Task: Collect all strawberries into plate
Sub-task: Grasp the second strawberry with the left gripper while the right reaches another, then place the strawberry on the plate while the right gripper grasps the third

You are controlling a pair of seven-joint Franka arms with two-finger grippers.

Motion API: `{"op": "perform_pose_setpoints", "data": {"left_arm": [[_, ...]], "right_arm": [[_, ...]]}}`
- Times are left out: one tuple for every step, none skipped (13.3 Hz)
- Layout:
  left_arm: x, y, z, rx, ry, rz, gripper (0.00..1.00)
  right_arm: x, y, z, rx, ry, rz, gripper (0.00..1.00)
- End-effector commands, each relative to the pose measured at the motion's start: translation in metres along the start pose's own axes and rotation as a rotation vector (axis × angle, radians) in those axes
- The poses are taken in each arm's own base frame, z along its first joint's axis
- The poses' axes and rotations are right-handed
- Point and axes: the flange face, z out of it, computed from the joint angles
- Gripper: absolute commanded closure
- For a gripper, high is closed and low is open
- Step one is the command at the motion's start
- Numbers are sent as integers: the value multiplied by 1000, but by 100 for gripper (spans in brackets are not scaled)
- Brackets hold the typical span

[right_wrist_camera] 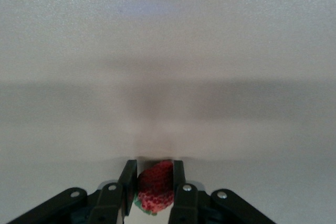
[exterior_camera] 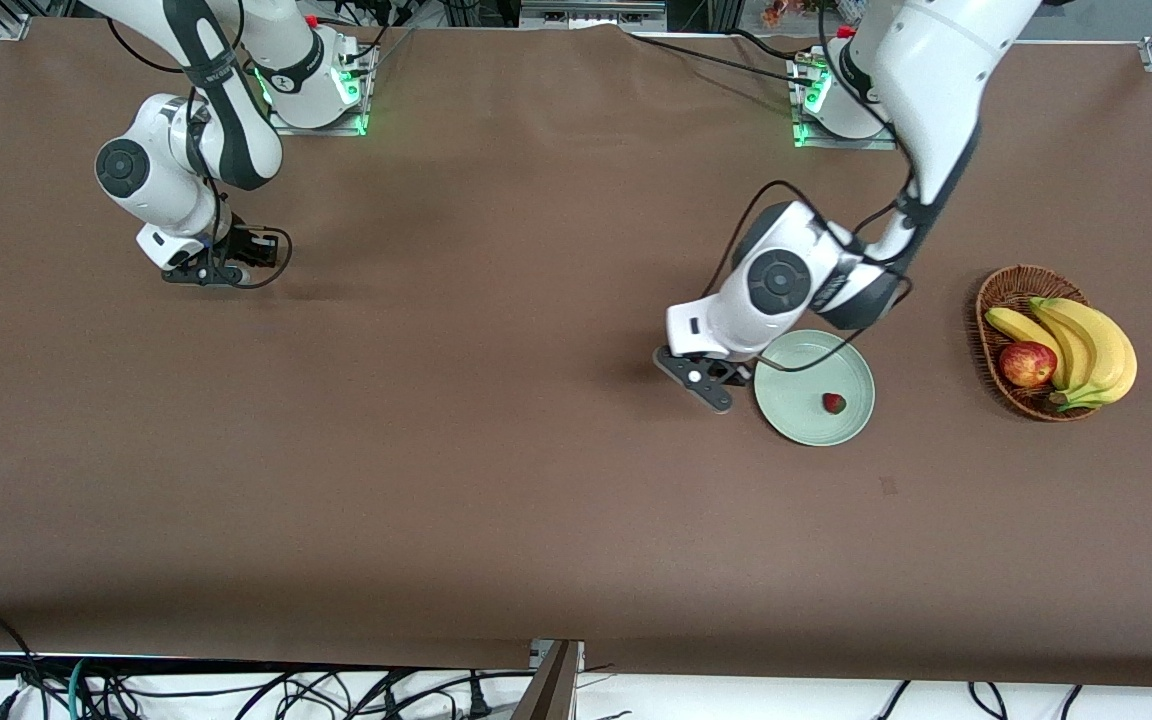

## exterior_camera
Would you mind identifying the pale green round plate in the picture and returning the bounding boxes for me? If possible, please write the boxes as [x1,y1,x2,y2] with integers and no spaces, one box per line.
[753,329,877,448]

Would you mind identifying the brown table cover sheet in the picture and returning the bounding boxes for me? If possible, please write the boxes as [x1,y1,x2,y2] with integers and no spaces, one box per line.
[0,18,1152,689]

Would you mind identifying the brown wicker basket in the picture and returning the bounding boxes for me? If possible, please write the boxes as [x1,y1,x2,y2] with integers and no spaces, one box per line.
[974,264,1103,423]

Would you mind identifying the red apple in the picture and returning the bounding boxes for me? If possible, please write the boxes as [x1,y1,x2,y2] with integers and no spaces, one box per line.
[998,341,1059,389]

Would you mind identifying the yellow banana bunch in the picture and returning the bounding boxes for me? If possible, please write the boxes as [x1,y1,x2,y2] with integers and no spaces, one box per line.
[984,296,1138,412]

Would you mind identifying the grey metal box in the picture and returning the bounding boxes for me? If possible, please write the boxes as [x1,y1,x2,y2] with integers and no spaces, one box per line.
[519,0,668,29]

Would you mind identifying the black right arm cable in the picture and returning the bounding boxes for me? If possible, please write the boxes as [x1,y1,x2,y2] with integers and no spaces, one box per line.
[106,0,293,291]

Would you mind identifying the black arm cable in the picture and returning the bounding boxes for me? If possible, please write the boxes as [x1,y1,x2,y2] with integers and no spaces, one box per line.
[701,180,915,373]
[106,0,293,291]

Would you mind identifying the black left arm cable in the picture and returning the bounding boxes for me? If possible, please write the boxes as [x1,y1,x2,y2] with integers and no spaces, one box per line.
[701,180,915,373]

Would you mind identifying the long black table cable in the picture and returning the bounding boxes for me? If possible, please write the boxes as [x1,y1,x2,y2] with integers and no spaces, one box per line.
[631,33,817,86]

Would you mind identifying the short black table cable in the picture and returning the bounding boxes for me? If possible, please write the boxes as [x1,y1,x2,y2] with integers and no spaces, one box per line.
[726,28,807,61]

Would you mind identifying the aluminium profile post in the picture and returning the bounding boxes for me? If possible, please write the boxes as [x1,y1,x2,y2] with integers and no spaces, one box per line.
[511,640,585,720]

